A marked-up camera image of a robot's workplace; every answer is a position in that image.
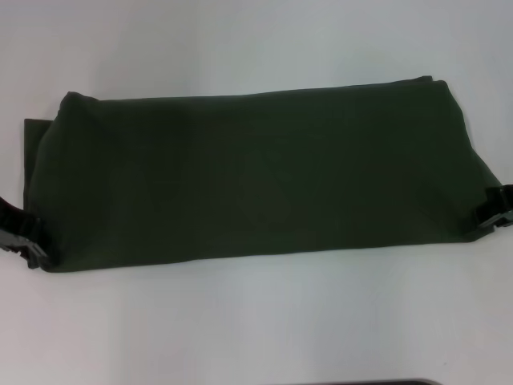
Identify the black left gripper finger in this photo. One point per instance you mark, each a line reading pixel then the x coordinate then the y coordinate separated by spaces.
pixel 20 220
pixel 28 252

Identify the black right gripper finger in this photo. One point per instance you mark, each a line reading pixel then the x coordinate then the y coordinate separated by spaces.
pixel 499 202
pixel 495 223

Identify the dark green FREE t-shirt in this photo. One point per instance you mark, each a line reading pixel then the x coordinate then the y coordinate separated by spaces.
pixel 260 180

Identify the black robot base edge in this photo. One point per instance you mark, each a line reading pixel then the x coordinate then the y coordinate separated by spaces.
pixel 393 382

